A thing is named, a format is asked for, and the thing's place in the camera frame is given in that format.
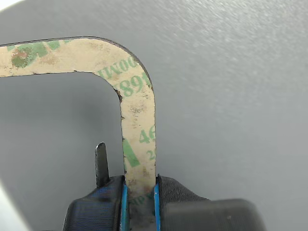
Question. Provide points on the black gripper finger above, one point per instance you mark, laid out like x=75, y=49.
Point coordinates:
x=192, y=211
x=96, y=207

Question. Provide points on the tan rectangular frame gasket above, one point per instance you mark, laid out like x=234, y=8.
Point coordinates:
x=138, y=115

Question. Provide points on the gray rounded mat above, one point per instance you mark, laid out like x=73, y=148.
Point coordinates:
x=216, y=96

